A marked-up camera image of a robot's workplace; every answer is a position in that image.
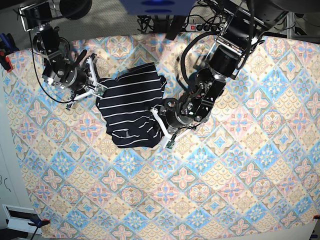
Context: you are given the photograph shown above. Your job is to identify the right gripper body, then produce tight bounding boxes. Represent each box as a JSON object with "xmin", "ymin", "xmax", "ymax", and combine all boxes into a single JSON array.
[{"xmin": 42, "ymin": 50, "xmax": 89, "ymax": 93}]

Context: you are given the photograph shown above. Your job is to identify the blue clamp orange tip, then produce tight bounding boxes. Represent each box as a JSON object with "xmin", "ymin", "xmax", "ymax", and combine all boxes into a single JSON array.
[{"xmin": 27, "ymin": 218, "xmax": 51, "ymax": 228}]

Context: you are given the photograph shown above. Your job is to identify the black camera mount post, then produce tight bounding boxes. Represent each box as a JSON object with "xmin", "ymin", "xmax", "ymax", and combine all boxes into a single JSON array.
[{"xmin": 165, "ymin": 15, "xmax": 187, "ymax": 41}]

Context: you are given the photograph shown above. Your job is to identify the white wall vent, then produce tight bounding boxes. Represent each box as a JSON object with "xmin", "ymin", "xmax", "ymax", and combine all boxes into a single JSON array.
[{"xmin": 2, "ymin": 204, "xmax": 38, "ymax": 233}]

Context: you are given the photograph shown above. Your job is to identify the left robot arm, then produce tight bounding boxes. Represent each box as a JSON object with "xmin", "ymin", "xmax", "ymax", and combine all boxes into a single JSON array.
[{"xmin": 151, "ymin": 0, "xmax": 288, "ymax": 149}]

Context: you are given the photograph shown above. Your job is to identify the patterned tablecloth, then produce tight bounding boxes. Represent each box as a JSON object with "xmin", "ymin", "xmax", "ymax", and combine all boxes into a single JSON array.
[{"xmin": 0, "ymin": 37, "xmax": 320, "ymax": 240}]

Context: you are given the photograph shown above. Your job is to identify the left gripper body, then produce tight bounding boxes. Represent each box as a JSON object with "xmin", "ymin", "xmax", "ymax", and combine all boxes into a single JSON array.
[{"xmin": 159, "ymin": 97, "xmax": 210, "ymax": 134}]

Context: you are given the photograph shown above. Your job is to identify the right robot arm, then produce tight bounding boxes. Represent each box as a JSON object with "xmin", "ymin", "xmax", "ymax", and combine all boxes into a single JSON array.
[{"xmin": 17, "ymin": 0, "xmax": 107, "ymax": 109}]

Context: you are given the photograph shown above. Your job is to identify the black round stool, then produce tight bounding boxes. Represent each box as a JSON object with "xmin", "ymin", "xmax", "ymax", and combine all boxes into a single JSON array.
[{"xmin": 59, "ymin": 0, "xmax": 93, "ymax": 20}]

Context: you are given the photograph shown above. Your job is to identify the red blue clamp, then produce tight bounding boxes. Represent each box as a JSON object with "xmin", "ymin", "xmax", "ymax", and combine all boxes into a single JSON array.
[{"xmin": 0, "ymin": 33, "xmax": 19, "ymax": 73}]

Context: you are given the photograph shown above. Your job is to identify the white power strip red switch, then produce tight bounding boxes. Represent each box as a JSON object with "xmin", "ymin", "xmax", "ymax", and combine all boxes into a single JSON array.
[{"xmin": 182, "ymin": 23, "xmax": 223, "ymax": 33}]

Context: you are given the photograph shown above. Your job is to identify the navy white striped T-shirt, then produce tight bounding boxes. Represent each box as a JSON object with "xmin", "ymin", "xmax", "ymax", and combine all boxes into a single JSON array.
[{"xmin": 95, "ymin": 62, "xmax": 167, "ymax": 149}]

